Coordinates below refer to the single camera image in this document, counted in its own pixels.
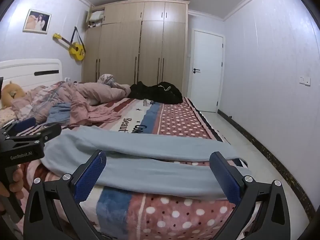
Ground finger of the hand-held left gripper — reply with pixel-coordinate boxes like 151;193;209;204
6;124;62;144
0;117;36;137

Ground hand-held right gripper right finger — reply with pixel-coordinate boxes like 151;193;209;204
209;151;297;240

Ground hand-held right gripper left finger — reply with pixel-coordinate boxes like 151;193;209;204
23;150;108;240

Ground light blue pants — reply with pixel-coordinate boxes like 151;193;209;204
41;125;253;200

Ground person's left hand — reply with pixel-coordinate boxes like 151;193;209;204
0;166;24;212

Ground floral pillow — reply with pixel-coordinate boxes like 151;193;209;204
0;107;16;128

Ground blue cloth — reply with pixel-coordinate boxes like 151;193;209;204
46;102;75;125

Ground tan plush toy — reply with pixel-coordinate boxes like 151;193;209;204
1;81;26;109

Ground pink duvet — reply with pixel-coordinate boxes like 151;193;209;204
11;74;132;128

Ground dotted striped printed blanket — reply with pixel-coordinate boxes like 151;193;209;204
0;96;248;240

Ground white bed headboard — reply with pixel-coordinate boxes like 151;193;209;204
0;59;63;92

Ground yellow guitar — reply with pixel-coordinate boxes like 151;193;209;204
52;26;86;61

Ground white door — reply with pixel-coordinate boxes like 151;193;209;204
190;29;224;113

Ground black clothes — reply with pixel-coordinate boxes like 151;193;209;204
129;81;183;104

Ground beige wooden wardrobe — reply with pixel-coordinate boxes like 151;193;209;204
82;1;190;98

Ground white folded bedding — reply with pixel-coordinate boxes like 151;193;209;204
89;11;104;27

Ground framed wall photo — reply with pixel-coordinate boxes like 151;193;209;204
22;9;52;34

